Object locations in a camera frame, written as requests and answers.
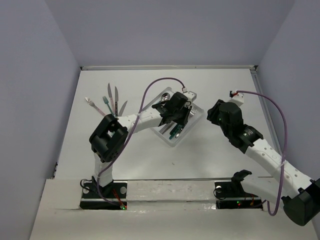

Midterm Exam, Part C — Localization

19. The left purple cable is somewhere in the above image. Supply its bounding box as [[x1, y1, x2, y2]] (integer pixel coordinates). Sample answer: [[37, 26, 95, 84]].
[[96, 77, 187, 210]]

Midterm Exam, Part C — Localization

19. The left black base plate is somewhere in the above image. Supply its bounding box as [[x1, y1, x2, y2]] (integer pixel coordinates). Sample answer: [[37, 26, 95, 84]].
[[79, 179, 128, 211]]

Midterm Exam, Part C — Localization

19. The teal plastic fork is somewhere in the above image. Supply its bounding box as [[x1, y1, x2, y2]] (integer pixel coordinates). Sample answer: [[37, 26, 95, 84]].
[[102, 96, 115, 116]]

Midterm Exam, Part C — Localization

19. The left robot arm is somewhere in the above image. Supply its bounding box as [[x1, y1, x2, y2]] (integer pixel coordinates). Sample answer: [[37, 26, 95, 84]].
[[89, 91, 197, 198]]

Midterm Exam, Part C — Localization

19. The pink handled silver fork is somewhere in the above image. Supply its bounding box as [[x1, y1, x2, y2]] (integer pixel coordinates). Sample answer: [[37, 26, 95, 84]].
[[84, 97, 106, 116]]

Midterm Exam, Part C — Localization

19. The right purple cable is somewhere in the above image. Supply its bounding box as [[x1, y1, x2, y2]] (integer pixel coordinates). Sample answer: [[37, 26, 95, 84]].
[[236, 89, 288, 216]]

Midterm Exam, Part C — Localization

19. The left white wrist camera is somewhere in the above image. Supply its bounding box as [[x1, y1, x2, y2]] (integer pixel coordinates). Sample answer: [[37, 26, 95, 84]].
[[183, 91, 197, 103]]

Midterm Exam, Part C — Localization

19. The pink handled knife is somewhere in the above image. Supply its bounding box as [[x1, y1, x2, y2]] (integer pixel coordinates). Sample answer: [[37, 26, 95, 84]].
[[107, 83, 116, 114], [114, 86, 119, 117]]

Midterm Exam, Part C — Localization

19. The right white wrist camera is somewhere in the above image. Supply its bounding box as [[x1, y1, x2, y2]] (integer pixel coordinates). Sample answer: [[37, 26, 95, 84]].
[[228, 91, 245, 107]]

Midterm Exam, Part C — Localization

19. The pink handled knife left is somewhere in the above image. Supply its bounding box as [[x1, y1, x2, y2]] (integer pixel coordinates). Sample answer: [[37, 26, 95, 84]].
[[107, 83, 116, 114]]

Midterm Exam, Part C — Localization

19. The teal handled silver spoon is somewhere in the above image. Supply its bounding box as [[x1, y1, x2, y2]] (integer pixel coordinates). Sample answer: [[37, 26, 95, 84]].
[[160, 92, 171, 103]]

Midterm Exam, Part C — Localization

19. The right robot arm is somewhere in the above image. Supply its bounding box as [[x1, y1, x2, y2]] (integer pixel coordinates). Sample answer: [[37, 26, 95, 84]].
[[207, 99, 320, 226]]

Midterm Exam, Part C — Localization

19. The purple cable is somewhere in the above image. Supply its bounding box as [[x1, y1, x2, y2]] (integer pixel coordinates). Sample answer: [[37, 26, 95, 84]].
[[96, 77, 187, 210], [236, 89, 288, 216]]

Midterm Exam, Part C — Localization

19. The black handled silver fork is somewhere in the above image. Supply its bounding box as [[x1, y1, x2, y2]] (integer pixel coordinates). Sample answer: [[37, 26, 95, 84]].
[[173, 105, 198, 139]]

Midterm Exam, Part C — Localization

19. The pink handled knife right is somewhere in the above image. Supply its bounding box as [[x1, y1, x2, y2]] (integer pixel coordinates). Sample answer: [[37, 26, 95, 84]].
[[114, 86, 119, 117]]

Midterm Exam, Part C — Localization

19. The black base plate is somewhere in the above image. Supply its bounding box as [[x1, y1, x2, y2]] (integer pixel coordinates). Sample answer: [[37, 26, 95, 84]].
[[213, 170, 265, 210], [79, 179, 128, 211]]

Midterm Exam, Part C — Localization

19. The white divided cutlery tray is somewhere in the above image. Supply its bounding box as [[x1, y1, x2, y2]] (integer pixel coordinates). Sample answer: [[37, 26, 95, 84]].
[[142, 87, 204, 147]]

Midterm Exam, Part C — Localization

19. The teal handled silver fork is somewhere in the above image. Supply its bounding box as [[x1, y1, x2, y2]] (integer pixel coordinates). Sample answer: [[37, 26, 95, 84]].
[[169, 124, 184, 140]]

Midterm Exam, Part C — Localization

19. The teal handled knife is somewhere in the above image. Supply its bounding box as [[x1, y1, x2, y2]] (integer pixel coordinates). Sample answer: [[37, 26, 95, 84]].
[[117, 100, 128, 117]]

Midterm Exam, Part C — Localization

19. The all silver fork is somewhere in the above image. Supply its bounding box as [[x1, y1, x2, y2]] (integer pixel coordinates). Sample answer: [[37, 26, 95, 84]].
[[161, 124, 172, 135]]

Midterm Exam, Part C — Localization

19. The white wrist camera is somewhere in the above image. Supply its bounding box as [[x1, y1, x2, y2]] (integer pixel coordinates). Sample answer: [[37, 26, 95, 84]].
[[183, 91, 197, 103], [228, 91, 245, 107]]

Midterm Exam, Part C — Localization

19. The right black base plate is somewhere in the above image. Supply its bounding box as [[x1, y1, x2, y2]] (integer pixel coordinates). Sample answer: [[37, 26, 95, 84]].
[[213, 170, 265, 210]]

